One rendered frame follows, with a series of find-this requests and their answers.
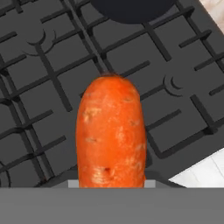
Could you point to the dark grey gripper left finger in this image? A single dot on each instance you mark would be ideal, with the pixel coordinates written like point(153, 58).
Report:
point(65, 180)

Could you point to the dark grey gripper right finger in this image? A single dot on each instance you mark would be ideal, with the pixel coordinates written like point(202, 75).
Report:
point(157, 181)

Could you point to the orange carrot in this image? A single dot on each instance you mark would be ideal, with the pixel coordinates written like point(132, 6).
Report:
point(110, 131)

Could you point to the dark pot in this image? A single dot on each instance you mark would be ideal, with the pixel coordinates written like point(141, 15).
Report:
point(132, 10)

